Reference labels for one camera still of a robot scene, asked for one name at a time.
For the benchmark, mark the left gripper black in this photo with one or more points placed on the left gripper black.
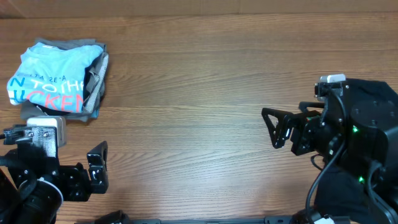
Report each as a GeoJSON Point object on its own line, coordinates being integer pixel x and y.
{"type": "Point", "coordinates": [80, 188]}

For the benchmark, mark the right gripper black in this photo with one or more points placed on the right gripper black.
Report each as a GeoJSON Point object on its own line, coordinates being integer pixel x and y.
{"type": "Point", "coordinates": [304, 125]}

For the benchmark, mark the light blue printed t-shirt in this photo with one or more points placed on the light blue printed t-shirt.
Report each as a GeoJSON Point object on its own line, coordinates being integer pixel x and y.
{"type": "Point", "coordinates": [51, 77]}

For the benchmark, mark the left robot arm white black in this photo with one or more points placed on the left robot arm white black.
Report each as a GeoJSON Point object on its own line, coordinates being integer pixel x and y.
{"type": "Point", "coordinates": [35, 197]}

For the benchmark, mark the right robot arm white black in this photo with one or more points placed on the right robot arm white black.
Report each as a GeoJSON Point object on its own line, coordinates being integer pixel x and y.
{"type": "Point", "coordinates": [353, 126]}

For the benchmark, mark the folded black garment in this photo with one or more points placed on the folded black garment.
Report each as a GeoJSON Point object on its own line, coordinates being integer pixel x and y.
{"type": "Point", "coordinates": [51, 112]}

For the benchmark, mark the folded grey garment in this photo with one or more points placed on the folded grey garment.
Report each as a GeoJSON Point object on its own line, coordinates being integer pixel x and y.
{"type": "Point", "coordinates": [93, 85]}

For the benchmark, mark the black t-shirt pile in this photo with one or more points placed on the black t-shirt pile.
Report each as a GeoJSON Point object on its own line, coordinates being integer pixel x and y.
{"type": "Point", "coordinates": [357, 186]}

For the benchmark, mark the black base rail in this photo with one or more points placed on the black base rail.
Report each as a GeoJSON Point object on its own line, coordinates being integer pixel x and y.
{"type": "Point", "coordinates": [119, 217]}

